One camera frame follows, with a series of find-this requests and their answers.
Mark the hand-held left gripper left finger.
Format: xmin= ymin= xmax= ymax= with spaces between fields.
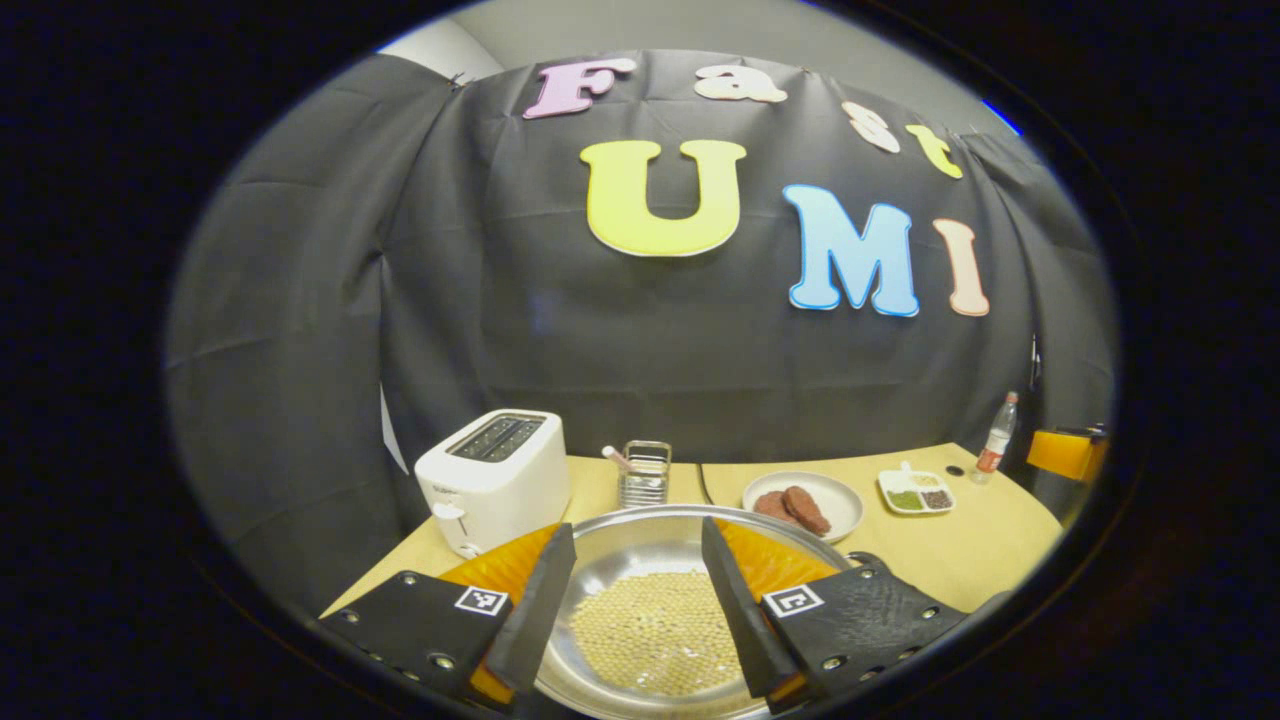
xmin=318 ymin=522 xmax=578 ymax=706

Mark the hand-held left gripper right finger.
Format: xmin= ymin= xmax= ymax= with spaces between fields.
xmin=700 ymin=516 xmax=969 ymax=713

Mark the stainless steel pot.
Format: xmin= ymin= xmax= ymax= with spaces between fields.
xmin=535 ymin=503 xmax=891 ymax=720

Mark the clear water bottle red label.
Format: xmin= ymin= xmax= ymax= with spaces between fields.
xmin=972 ymin=391 xmax=1020 ymax=485

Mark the large soybean pile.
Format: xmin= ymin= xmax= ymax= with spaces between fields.
xmin=570 ymin=570 xmax=746 ymax=698

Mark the white toaster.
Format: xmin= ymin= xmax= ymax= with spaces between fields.
xmin=414 ymin=408 xmax=572 ymax=560

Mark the round white plate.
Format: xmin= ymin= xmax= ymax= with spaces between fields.
xmin=741 ymin=471 xmax=865 ymax=544

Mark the white divided dish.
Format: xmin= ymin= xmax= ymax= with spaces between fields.
xmin=878 ymin=461 xmax=957 ymax=516

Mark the black backdrop cloth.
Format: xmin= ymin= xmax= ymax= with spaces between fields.
xmin=165 ymin=48 xmax=1116 ymax=616

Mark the small wire mesh holder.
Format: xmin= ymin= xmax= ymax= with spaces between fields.
xmin=618 ymin=440 xmax=673 ymax=509

